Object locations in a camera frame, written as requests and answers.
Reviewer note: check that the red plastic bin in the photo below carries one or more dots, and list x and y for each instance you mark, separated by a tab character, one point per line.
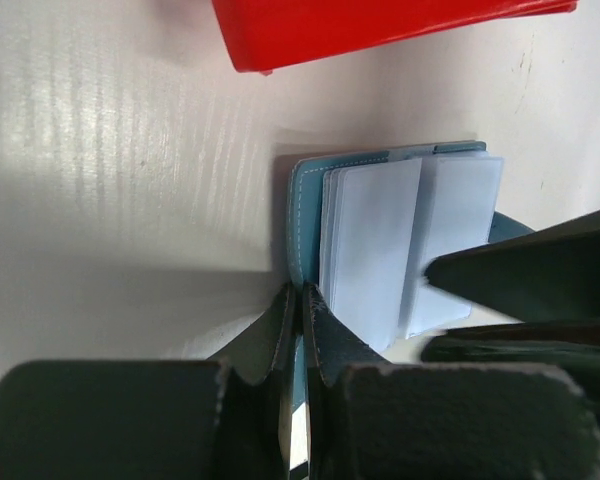
264	35

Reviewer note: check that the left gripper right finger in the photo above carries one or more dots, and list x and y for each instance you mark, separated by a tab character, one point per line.
373	419

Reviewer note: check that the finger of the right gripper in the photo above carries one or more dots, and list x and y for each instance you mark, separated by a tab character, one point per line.
547	276
572	346

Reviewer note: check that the blue leather card holder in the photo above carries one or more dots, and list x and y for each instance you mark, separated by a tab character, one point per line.
363	227

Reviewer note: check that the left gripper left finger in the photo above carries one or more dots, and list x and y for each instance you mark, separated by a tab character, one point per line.
226	417

